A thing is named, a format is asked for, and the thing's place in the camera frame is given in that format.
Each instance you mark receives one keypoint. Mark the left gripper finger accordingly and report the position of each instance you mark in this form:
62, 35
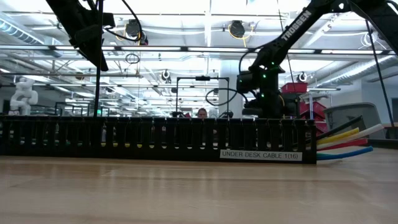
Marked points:
103, 60
90, 54

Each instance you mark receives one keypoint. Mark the black zip tie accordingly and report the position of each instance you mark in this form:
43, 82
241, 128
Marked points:
98, 87

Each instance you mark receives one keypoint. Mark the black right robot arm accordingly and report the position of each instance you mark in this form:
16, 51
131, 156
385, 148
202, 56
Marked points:
295, 25

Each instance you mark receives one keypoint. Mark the red storage bin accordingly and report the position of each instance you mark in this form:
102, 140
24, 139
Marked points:
293, 88

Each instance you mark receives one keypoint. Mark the black monitor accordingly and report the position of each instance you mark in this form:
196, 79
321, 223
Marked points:
290, 107

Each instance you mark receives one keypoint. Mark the white pillar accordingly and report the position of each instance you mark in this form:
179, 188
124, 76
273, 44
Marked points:
230, 90

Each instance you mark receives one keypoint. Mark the stack of red bins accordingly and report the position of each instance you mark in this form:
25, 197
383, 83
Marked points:
311, 110

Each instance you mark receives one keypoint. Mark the person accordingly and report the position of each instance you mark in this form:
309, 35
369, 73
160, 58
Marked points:
202, 112

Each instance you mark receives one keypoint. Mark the white robot figure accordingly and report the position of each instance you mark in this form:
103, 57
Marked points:
23, 96

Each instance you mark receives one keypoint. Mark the long ceiling light bar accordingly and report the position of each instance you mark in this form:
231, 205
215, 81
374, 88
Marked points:
186, 49

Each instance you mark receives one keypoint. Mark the black camera stand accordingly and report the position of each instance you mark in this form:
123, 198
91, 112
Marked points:
202, 78

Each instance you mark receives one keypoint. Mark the silver ventilation duct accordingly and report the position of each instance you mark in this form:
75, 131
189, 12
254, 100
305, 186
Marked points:
354, 71

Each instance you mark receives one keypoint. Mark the black aluminium frame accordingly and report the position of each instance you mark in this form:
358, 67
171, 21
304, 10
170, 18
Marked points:
382, 143

